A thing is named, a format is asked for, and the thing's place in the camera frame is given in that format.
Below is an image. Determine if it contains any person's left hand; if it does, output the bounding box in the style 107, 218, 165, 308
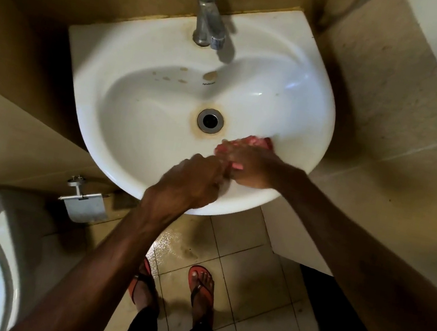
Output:
138, 144, 229, 231

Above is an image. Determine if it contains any person's right hand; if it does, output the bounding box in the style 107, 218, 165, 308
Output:
210, 134, 311, 198

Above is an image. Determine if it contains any red checkered cloth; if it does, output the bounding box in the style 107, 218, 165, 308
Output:
212, 129, 276, 176

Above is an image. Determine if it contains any white wash basin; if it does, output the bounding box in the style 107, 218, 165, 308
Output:
40, 0, 354, 237

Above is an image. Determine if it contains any person's left forearm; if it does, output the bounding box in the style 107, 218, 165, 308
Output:
10, 177, 183, 331

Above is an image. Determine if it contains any person's right forearm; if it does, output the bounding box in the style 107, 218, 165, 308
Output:
256, 165, 437, 331

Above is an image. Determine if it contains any metal sink drain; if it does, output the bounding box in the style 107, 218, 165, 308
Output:
195, 106, 227, 136

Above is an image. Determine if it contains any person's left red sandal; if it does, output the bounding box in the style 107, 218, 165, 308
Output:
125, 256, 164, 313

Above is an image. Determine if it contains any person's red sandal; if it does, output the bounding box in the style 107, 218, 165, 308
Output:
179, 264, 222, 327
125, 256, 164, 313

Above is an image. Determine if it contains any person's right red sandal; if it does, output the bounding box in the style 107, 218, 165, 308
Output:
179, 264, 222, 327

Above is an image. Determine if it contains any chrome faucet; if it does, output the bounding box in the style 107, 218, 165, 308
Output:
185, 0, 235, 53

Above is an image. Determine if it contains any chrome toilet paper holder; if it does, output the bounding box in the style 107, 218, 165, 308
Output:
54, 172, 115, 228

